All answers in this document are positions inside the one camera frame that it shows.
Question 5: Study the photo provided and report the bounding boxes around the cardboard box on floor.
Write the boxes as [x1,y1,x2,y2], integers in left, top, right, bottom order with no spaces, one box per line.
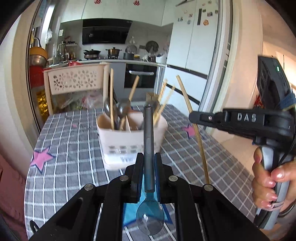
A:
[145,92,159,110]

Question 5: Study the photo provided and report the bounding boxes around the pink plastic stool stack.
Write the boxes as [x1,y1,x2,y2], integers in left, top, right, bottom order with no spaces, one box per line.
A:
[1,157,28,240]

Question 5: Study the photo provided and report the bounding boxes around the grey checked tablecloth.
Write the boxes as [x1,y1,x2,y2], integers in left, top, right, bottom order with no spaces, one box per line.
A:
[24,105,255,226]

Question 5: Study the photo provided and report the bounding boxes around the plastic bag of vegetables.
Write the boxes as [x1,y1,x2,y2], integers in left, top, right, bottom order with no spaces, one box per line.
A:
[52,90,103,112]

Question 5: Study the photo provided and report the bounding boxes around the red container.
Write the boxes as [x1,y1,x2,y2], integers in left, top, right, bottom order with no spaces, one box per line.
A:
[29,66,44,88]

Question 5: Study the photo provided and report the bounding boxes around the steel kettle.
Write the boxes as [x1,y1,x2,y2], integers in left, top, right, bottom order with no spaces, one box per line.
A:
[57,41,69,62]

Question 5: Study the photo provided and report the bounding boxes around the white refrigerator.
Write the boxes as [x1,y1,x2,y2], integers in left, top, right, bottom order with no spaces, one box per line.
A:
[163,1,219,115]

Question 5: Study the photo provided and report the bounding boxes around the plain wooden chopstick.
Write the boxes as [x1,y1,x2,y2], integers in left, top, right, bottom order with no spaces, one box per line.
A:
[109,68,114,130]

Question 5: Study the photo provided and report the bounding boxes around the black built-in oven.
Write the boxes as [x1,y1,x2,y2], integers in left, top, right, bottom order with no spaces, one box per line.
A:
[124,64,158,88]

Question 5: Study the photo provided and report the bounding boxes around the white rice cooker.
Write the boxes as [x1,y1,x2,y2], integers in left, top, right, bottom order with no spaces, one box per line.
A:
[156,54,167,64]

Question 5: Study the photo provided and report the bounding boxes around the orange and steel bowls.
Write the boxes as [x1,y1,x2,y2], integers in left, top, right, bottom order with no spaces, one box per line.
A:
[29,47,48,67]

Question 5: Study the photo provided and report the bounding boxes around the dark translucent plastic spoon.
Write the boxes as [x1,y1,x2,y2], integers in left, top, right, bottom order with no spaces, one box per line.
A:
[103,97,110,117]

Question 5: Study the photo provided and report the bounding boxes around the beige flower-pattern rack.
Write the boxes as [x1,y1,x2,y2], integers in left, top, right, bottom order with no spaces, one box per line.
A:
[43,62,110,115]

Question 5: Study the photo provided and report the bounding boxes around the black range hood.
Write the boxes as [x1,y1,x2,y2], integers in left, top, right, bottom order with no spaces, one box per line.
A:
[82,18,132,45]

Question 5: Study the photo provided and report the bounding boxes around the black saucepan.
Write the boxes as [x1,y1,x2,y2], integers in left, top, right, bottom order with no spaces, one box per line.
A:
[123,53,134,60]

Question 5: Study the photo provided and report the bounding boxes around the white plastic utensil holder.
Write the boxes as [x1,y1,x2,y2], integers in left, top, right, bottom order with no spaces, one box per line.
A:
[96,111,169,171]

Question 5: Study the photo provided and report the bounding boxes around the brass cooking pot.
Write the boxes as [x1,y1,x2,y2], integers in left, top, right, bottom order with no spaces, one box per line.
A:
[106,47,121,59]

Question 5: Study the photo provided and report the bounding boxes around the black wok on stove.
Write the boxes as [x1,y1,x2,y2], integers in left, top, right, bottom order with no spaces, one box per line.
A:
[83,49,101,60]

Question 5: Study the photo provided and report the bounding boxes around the blue patterned chopstick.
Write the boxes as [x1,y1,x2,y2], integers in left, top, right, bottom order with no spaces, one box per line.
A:
[153,79,168,118]

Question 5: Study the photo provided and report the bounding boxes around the person's right hand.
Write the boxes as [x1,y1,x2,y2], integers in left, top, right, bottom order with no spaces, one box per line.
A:
[252,148,296,212]

